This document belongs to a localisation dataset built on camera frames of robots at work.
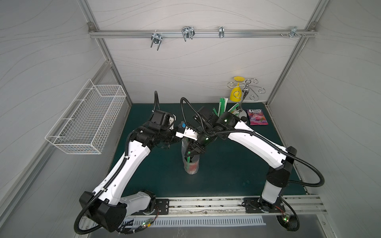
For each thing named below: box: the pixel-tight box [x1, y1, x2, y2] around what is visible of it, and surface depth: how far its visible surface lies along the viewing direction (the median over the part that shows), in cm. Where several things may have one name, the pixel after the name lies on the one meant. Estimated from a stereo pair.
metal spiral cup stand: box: [227, 78, 266, 118], surface depth 92 cm
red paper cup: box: [184, 158, 200, 175], surface depth 80 cm
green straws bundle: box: [212, 97, 240, 117], surface depth 100 cm
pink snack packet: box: [246, 108, 269, 126], surface depth 110 cm
